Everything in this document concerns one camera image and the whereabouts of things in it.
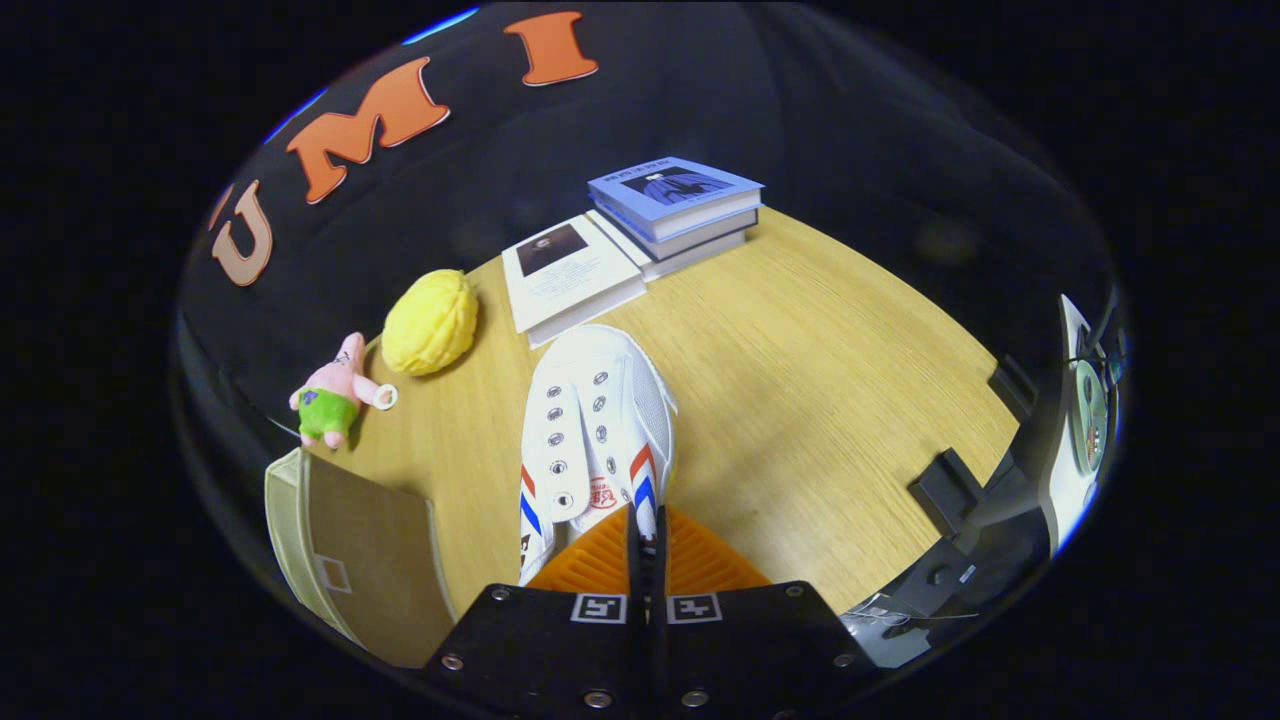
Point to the black backdrop cloth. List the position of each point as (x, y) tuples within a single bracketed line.
[(800, 120)]

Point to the beige fabric storage box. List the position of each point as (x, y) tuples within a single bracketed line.
[(380, 560)]

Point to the white striped canvas shoe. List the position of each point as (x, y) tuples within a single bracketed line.
[(600, 380)]

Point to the white book with portrait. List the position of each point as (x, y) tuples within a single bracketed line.
[(570, 280)]

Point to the black metal stand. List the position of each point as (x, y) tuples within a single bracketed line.
[(980, 560)]

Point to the yellow bun-shaped squishy toy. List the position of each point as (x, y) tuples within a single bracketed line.
[(430, 322)]

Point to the blue book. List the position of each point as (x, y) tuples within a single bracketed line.
[(670, 190)]

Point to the white electronic device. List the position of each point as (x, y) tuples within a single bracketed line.
[(1072, 480)]

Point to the pink starfish plush toy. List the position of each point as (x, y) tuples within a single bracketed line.
[(335, 395)]

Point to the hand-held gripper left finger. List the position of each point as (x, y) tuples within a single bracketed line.
[(560, 650)]

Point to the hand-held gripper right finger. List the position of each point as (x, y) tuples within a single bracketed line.
[(740, 650)]

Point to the black table clamp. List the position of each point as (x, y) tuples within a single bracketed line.
[(945, 485), (1012, 385)]

